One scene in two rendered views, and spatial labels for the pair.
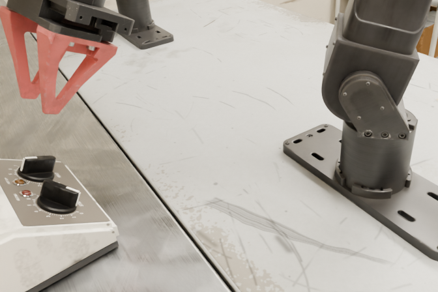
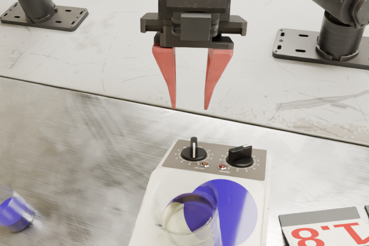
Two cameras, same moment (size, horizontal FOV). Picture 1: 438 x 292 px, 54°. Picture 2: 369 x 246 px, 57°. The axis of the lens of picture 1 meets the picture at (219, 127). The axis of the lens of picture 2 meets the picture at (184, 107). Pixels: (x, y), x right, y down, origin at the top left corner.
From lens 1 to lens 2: 0.35 m
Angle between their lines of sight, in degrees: 31
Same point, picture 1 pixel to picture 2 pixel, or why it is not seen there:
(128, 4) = not seen: outside the picture
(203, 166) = (244, 90)
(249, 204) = (297, 96)
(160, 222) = (268, 135)
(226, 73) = not seen: hidden behind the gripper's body
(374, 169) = (354, 43)
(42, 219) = (257, 172)
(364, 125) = (361, 21)
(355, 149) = (344, 37)
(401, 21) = not seen: outside the picture
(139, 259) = (286, 160)
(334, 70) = not seen: outside the picture
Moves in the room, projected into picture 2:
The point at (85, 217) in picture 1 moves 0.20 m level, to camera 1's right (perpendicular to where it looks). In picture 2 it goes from (259, 156) to (351, 68)
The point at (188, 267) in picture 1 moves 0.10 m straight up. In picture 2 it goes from (314, 146) to (329, 97)
